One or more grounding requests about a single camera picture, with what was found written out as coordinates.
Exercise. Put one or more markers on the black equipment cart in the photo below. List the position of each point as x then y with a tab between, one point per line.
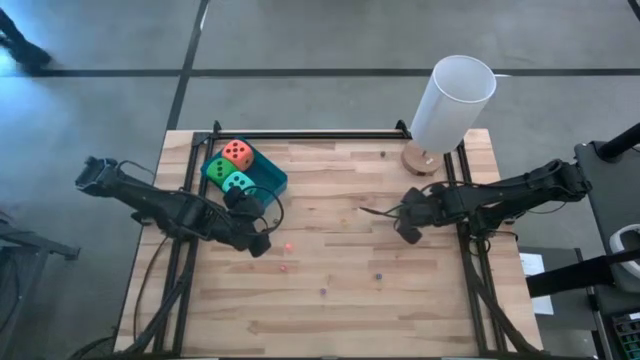
615	190

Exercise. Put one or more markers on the large teal foam die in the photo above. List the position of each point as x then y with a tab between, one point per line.
237	182

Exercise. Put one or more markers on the person's foot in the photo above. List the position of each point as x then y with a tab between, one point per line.
25	52

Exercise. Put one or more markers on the white paper sheet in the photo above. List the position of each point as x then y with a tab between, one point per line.
531	264

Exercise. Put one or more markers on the black tripod stand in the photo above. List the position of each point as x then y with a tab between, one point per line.
40	247

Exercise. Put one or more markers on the black lit keypad device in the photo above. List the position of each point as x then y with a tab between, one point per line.
627	335

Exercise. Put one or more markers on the white cylindrical lamp shade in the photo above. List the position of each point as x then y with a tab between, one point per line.
450	105

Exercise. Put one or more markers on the blue plastic bin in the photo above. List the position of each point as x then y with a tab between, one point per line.
270	175

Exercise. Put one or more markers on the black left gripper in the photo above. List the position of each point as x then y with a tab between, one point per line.
242	225

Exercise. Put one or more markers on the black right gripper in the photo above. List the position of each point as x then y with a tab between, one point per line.
432	210

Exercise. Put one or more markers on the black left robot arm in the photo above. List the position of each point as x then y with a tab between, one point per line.
150	200

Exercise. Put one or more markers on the round wooden lamp base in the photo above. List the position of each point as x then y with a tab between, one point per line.
415	162

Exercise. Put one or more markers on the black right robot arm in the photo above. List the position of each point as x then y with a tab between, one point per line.
515	195

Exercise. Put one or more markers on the large green foam die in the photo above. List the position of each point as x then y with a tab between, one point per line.
220	171

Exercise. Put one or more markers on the black aluminium table frame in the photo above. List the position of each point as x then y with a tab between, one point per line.
310	135

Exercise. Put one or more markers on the white round object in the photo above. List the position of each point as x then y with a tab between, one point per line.
620	235

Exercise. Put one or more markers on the large orange foam die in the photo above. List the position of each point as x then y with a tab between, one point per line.
238	154

